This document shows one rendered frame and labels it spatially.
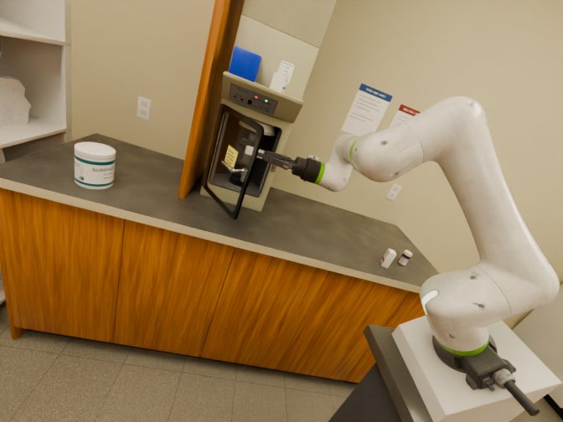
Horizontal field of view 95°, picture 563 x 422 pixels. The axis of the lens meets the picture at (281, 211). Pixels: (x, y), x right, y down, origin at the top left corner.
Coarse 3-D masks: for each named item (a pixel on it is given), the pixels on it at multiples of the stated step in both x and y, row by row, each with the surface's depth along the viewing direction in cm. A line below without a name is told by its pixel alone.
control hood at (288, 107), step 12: (228, 72) 96; (228, 84) 99; (240, 84) 98; (252, 84) 97; (228, 96) 105; (276, 96) 100; (288, 96) 100; (252, 108) 109; (276, 108) 106; (288, 108) 104; (300, 108) 103; (288, 120) 111
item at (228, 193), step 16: (224, 112) 108; (224, 128) 108; (240, 128) 100; (256, 128) 93; (224, 144) 109; (240, 144) 100; (256, 144) 94; (240, 160) 101; (208, 176) 120; (224, 176) 110; (240, 176) 102; (208, 192) 121; (224, 192) 111; (240, 192) 102; (224, 208) 112
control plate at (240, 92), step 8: (232, 88) 100; (240, 88) 99; (232, 96) 104; (240, 96) 104; (248, 96) 103; (264, 96) 101; (248, 104) 107; (264, 104) 105; (272, 104) 104; (272, 112) 108
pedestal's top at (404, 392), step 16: (368, 336) 87; (384, 336) 86; (384, 352) 80; (384, 368) 77; (400, 368) 77; (400, 384) 72; (400, 400) 69; (416, 400) 69; (400, 416) 68; (416, 416) 65
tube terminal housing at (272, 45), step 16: (240, 16) 96; (240, 32) 99; (256, 32) 99; (272, 32) 99; (256, 48) 101; (272, 48) 102; (288, 48) 102; (304, 48) 102; (272, 64) 104; (304, 64) 105; (256, 80) 106; (304, 80) 107; (240, 112) 112; (256, 112) 112; (288, 128) 116; (272, 176) 126; (256, 208) 133
